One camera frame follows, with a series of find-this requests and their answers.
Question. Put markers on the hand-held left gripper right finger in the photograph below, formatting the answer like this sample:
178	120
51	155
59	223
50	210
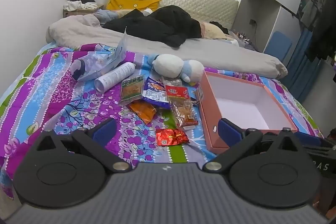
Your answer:
229	132

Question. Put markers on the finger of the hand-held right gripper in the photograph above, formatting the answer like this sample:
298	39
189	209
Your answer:
312	141

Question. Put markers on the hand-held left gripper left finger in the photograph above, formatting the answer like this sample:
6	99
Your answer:
105	130

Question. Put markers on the pink cardboard box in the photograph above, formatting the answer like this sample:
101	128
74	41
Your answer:
210	119

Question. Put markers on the orange snack packet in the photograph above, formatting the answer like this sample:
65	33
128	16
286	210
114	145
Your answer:
143	111

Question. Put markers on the red label clear snack packet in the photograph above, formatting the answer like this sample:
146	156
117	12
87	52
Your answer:
183	111

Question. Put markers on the blue snack packet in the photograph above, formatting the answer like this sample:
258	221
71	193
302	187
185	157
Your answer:
155	92

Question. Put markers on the small white printed packet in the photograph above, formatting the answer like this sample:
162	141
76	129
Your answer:
198	95

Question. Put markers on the green snack packet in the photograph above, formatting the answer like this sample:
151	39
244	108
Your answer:
131	90

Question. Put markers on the purple floral quilt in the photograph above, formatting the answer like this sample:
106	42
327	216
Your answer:
65	98

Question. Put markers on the white spray can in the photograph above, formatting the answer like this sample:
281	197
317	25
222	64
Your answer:
115	77

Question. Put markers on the small red foil snack packet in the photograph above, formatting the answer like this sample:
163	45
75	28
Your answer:
170	137

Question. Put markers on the clear plastic bag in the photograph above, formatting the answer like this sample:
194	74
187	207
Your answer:
99	64

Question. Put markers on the grey duvet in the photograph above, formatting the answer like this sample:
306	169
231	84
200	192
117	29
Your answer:
210	53

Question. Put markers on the white and blue plush toy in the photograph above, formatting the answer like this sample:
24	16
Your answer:
168	64

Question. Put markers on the beige pillow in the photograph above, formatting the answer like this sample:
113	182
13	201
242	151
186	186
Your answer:
212	29

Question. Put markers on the hanging black garment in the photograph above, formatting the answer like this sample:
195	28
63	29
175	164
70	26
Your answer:
324	35

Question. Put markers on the light blue cloth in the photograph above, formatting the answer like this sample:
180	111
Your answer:
107	15

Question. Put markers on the wooden nightstand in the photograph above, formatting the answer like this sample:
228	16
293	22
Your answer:
71	13

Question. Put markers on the black jacket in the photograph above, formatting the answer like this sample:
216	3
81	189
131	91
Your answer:
162	22

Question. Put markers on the yellow pillow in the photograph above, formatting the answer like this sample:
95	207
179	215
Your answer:
126	1

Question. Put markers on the hanging grey garment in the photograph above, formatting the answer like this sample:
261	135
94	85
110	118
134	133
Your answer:
312	8

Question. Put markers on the black wall socket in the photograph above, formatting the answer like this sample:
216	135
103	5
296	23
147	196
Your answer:
253	21

